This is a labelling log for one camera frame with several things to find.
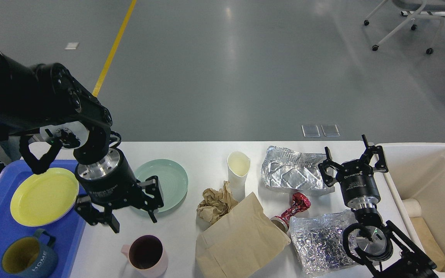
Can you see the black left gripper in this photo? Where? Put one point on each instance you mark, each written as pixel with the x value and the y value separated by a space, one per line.
pixel 110 182

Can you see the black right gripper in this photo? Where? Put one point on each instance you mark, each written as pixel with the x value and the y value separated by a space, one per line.
pixel 358 186

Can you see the mint green plate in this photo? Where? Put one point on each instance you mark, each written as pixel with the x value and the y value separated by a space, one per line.
pixel 173 180

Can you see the pink mug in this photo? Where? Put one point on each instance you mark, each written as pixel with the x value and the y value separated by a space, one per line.
pixel 147 255

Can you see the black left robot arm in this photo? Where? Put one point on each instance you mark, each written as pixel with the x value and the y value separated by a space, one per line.
pixel 48 109

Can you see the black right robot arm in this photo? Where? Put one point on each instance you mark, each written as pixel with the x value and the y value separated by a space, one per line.
pixel 380 246

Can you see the crushed red can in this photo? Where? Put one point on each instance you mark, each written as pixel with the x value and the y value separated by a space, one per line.
pixel 299 203

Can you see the white cup in bin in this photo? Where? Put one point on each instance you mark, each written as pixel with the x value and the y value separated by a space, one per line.
pixel 413 208

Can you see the aluminium foil tray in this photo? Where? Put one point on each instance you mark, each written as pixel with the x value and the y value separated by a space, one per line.
pixel 286 170

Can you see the white plastic bin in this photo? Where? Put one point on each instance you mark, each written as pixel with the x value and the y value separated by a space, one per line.
pixel 417 170

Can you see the crumpled aluminium foil sheet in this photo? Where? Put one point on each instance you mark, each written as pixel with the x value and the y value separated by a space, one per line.
pixel 318 243

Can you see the yellow plate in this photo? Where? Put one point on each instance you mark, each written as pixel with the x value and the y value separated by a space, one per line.
pixel 45 198

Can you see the crumpled brown paper ball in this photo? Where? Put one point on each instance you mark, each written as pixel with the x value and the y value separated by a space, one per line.
pixel 216 203

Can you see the blue mug yellow inside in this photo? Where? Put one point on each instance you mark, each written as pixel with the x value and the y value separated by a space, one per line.
pixel 31 256

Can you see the white paper cup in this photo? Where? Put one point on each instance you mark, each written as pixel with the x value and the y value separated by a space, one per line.
pixel 238 165

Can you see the brown paper bag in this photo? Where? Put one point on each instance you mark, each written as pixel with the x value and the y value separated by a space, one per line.
pixel 240 243

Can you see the white table foot bar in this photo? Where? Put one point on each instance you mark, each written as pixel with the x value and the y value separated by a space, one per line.
pixel 439 13

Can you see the white office chair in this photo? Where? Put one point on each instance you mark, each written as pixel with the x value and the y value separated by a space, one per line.
pixel 417 6

